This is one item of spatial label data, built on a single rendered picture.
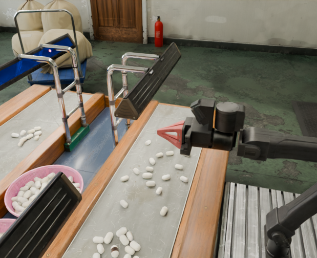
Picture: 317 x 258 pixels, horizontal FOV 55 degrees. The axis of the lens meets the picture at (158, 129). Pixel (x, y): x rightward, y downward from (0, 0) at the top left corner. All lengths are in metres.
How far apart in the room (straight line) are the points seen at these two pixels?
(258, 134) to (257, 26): 4.37
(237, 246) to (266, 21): 4.33
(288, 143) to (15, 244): 0.62
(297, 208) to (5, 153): 1.14
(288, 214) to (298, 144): 0.24
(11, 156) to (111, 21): 4.31
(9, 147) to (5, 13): 5.30
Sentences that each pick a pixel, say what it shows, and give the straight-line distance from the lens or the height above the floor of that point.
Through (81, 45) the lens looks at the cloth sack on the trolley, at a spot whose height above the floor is 0.46.
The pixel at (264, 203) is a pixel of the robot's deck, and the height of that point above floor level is 0.67.
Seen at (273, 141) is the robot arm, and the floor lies 1.10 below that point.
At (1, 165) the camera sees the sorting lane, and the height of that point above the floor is 0.74.
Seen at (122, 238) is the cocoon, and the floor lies 0.76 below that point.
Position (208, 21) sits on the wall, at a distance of 5.13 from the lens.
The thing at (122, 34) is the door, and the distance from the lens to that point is 5.47.
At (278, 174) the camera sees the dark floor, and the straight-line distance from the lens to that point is 2.50.
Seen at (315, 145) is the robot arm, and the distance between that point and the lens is 0.82.
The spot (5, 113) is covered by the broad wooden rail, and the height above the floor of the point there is 0.76.
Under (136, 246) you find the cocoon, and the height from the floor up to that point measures 0.76.
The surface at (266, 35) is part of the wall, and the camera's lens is 5.16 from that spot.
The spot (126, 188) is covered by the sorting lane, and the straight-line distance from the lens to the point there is 1.14.
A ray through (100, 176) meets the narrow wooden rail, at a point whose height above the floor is 0.76.
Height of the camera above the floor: 1.52
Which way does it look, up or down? 32 degrees down
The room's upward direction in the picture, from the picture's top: straight up
